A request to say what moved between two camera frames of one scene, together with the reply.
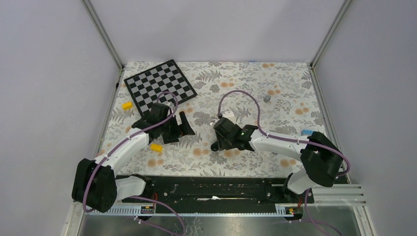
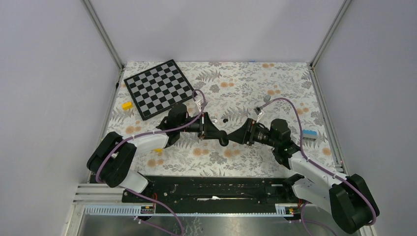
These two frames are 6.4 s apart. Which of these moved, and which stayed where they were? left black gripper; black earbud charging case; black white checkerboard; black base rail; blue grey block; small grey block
Moved: black earbud charging case; left black gripper
Stayed: blue grey block; black white checkerboard; black base rail; small grey block
